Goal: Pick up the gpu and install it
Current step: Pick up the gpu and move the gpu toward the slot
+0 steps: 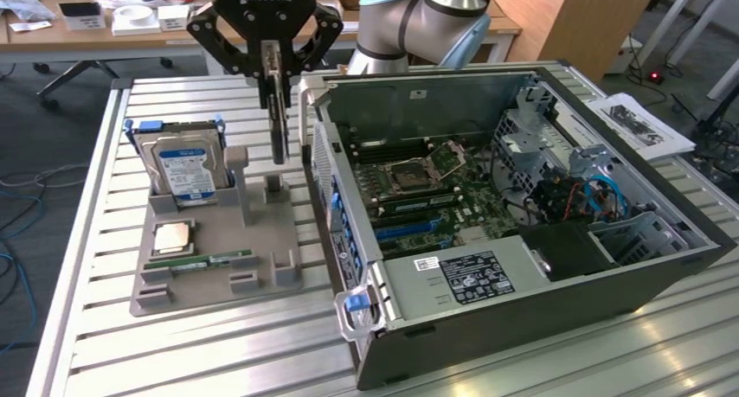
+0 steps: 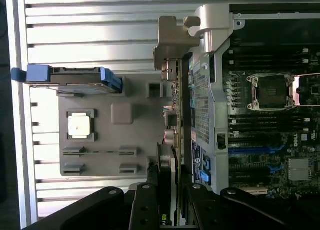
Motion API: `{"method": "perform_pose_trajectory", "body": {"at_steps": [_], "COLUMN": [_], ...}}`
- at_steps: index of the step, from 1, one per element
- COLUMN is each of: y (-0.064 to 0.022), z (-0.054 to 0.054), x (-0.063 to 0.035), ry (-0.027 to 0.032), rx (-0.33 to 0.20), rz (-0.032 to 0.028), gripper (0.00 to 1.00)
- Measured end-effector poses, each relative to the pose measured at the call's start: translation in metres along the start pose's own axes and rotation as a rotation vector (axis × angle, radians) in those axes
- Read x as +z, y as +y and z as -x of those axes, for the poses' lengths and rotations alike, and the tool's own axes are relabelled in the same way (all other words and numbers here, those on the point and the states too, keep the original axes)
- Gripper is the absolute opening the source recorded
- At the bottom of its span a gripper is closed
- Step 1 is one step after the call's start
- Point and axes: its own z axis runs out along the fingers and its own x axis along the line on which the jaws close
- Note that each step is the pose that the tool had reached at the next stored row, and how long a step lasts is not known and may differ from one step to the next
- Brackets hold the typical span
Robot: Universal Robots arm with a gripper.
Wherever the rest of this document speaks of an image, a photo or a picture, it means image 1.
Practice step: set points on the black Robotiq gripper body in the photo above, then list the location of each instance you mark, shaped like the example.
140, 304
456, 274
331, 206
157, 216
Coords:
265, 16

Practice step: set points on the graphics card with silver bracket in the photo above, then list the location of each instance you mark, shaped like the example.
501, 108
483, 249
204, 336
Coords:
280, 133

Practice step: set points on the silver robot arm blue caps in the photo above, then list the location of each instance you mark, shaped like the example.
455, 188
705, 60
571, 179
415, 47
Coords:
439, 25

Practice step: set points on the white papers on desk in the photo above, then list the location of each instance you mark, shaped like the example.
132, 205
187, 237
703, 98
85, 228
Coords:
349, 27

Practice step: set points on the plain white box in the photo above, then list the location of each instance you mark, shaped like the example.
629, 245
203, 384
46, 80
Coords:
173, 18

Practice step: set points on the flat white box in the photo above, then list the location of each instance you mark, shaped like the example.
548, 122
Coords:
135, 29

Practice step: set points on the white box with black top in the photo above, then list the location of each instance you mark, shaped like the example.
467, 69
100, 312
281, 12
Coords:
81, 16

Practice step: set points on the black office chair base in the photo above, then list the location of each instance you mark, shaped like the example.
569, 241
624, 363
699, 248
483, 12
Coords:
72, 77

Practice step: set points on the hard disk with blue label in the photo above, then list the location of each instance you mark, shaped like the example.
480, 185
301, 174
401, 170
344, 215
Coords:
184, 168

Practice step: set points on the white label card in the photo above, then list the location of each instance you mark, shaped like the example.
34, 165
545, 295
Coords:
29, 26

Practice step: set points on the metal socket cover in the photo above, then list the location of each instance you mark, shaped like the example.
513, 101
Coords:
447, 152

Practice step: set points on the clear plastic bag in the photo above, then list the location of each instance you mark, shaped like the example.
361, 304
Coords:
22, 1

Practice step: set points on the CPU socket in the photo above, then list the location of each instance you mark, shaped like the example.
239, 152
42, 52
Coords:
412, 174

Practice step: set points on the silver drive cage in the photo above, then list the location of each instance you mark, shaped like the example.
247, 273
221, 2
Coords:
521, 150

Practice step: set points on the wooden cabinet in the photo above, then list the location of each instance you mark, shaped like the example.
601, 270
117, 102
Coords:
577, 25

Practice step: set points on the grey plastic parts rack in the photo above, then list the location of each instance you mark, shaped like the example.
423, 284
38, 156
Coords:
231, 237

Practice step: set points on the copper-toned CPU chip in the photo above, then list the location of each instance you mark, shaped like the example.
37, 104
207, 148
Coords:
171, 238

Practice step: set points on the blue expansion slot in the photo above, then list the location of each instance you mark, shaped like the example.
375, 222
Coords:
404, 231

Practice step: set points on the green Dell motherboard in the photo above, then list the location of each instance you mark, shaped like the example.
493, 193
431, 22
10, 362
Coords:
479, 206

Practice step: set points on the white box on floor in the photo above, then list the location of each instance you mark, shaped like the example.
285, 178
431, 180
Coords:
620, 62

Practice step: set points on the silver chipset heatsink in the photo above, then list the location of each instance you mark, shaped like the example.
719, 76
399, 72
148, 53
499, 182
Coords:
476, 236

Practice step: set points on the stack of printed papers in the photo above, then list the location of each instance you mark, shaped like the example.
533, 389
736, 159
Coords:
640, 124

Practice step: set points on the black box with indicator light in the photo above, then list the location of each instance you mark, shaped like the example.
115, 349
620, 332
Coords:
657, 79

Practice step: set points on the grey power supply unit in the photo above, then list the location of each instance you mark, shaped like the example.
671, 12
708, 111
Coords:
415, 297

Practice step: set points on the black plastic fan shroud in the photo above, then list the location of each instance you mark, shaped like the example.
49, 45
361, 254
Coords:
565, 250

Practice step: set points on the silver disk bay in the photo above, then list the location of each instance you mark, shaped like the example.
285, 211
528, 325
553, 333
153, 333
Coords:
657, 230

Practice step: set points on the open black PC case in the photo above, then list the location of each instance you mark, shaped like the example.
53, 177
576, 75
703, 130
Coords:
519, 328

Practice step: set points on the wooden desk white frame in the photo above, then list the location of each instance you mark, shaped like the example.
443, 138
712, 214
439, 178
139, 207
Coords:
86, 40
501, 29

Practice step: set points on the white table frame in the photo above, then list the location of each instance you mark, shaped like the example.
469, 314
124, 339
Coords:
664, 21

